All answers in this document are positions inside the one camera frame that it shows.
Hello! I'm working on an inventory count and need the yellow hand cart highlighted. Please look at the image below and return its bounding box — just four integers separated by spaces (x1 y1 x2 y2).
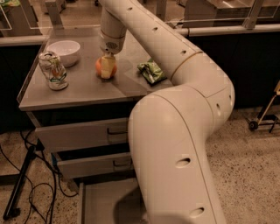
247 81 280 133

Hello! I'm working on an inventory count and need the green crumpled chip bag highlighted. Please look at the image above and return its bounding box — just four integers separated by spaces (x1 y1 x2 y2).
137 59 167 86

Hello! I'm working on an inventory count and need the grey middle drawer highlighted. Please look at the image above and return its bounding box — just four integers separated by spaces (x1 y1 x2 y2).
57 152 133 179

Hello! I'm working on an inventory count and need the grey drawer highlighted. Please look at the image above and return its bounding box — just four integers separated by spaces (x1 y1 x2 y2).
35 118 128 152
57 152 133 179
77 178 149 224

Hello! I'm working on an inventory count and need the grey top drawer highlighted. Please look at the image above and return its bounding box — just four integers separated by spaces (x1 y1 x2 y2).
35 118 128 152

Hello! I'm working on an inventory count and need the white ceramic bowl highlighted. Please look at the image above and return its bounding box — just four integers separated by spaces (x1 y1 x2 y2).
46 40 81 67

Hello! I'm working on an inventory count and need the black floor cable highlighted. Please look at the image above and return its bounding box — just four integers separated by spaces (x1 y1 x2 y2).
0 129 79 224

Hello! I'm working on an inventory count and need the grey bottom drawer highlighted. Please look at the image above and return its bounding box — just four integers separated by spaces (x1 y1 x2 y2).
77 178 149 224

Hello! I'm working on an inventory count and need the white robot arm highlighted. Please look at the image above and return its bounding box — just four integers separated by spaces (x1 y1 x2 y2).
101 0 235 224

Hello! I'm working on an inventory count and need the black stand leg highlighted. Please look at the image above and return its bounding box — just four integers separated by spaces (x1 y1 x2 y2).
3 146 35 221

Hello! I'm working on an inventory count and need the grey metal drawer cabinet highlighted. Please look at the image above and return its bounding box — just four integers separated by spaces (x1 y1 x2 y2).
16 24 176 224

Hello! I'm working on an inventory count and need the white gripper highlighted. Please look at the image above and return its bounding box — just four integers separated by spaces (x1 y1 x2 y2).
100 31 126 79

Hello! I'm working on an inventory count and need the crushed soda can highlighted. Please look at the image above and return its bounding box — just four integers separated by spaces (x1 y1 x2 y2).
38 51 68 91

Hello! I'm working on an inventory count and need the orange fruit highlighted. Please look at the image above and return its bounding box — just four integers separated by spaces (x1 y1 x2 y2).
95 57 117 78

